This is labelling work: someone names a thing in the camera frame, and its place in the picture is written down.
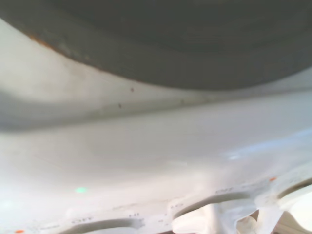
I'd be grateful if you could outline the black stove burner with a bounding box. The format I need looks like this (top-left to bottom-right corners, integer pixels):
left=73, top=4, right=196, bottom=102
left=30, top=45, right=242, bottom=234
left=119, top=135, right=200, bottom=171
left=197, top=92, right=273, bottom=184
left=0, top=0, right=312, bottom=92

